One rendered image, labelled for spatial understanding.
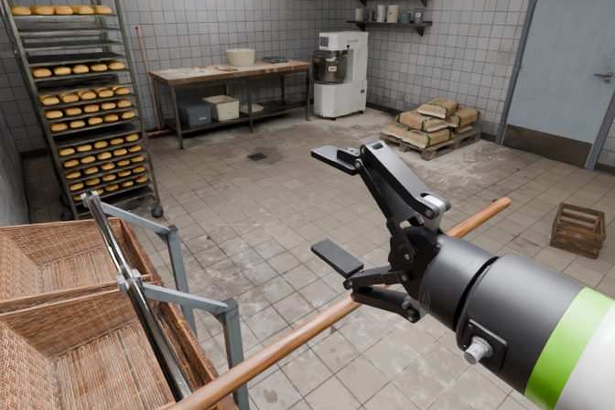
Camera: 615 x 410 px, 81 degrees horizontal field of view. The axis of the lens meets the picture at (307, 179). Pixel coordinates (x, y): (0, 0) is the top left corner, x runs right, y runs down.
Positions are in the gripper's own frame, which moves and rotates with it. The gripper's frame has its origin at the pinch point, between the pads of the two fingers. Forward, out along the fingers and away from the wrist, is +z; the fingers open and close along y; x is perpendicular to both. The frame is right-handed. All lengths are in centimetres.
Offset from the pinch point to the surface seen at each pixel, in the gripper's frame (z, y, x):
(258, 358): 5.9, 27.9, -8.1
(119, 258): 51, 31, -19
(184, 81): 417, 63, 133
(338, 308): 5.8, 28.2, 8.9
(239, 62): 450, 53, 228
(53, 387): 80, 89, -44
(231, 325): 42, 59, 3
